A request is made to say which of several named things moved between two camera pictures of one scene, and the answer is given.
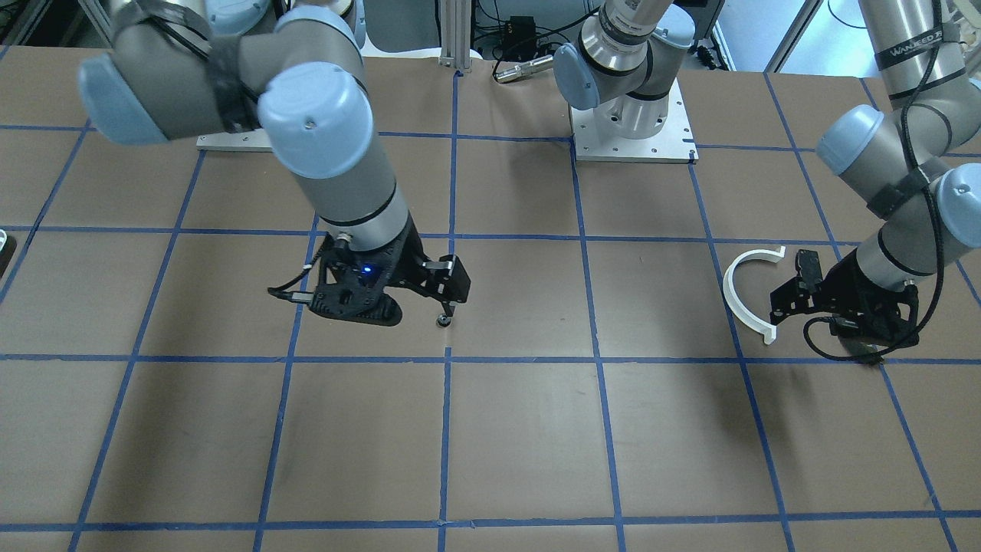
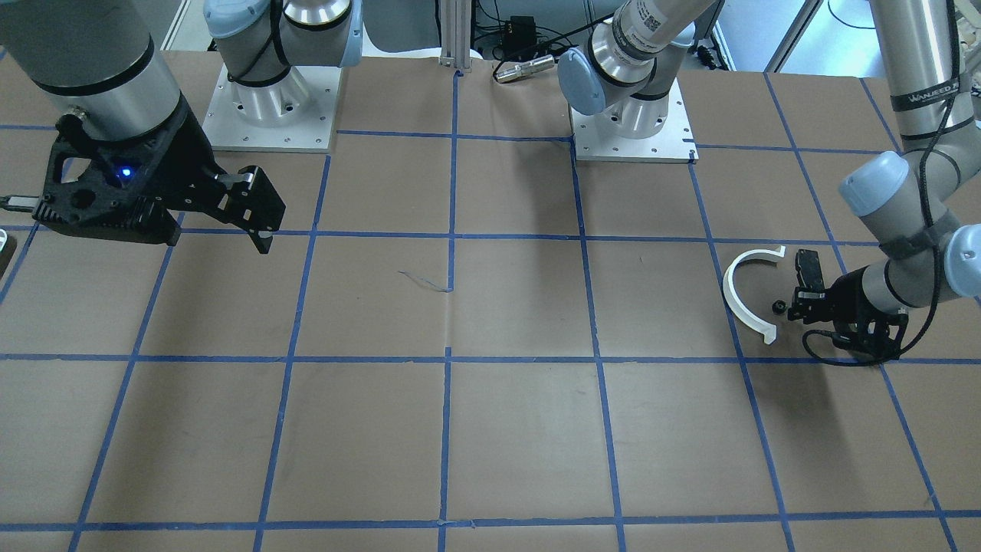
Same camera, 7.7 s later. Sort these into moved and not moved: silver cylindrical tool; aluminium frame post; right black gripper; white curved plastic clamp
Moved: right black gripper
Not moved: silver cylindrical tool; aluminium frame post; white curved plastic clamp
